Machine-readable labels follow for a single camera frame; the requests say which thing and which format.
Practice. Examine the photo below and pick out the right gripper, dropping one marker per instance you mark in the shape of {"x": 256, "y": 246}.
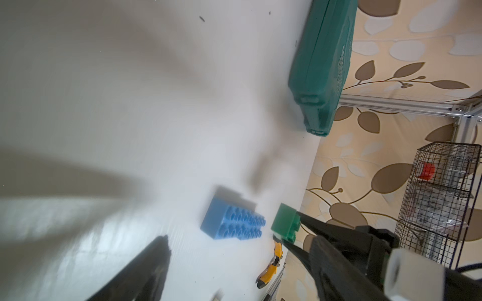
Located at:
{"x": 376, "y": 245}

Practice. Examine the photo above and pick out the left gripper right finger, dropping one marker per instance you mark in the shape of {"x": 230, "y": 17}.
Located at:
{"x": 336, "y": 278}

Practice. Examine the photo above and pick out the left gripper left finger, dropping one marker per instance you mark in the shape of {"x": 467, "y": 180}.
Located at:
{"x": 141, "y": 279}

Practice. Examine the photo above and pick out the green lego brick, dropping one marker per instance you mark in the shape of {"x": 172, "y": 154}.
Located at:
{"x": 286, "y": 223}

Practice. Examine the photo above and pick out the blue lego brick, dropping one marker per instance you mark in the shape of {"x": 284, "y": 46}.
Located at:
{"x": 225, "y": 220}

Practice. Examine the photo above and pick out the yellow black pliers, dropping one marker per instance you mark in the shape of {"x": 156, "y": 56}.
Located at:
{"x": 266, "y": 276}

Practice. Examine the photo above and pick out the plastic bag in basket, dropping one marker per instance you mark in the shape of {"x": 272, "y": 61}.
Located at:
{"x": 438, "y": 209}

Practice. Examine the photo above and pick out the green plastic tool case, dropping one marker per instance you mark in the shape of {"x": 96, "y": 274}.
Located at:
{"x": 322, "y": 62}

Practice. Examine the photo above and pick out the black wire basket side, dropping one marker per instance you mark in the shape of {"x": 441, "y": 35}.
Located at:
{"x": 449, "y": 164}

